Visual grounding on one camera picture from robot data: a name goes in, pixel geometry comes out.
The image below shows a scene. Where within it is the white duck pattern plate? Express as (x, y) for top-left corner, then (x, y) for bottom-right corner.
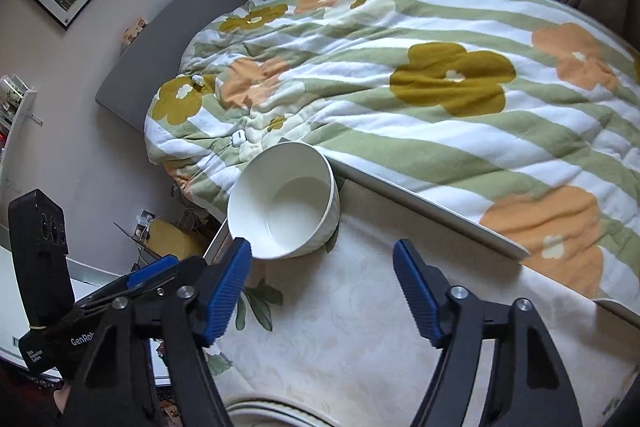
(226, 395), (337, 427)

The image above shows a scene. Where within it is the white ribbed bowl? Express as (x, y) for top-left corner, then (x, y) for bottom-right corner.
(227, 142), (341, 260)

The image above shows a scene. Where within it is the white wall shelf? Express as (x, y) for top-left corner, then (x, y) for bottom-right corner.
(1, 75), (43, 167)

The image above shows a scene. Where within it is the grey headboard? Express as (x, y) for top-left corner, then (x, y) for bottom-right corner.
(96, 0), (247, 132)

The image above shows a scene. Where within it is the floral white tablecloth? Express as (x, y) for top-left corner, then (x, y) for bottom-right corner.
(216, 181), (639, 426)

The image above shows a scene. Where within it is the left hand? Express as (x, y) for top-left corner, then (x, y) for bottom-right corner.
(52, 381), (73, 414)

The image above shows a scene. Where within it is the flower patterned quilt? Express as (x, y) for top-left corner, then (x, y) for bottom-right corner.
(144, 0), (639, 308)

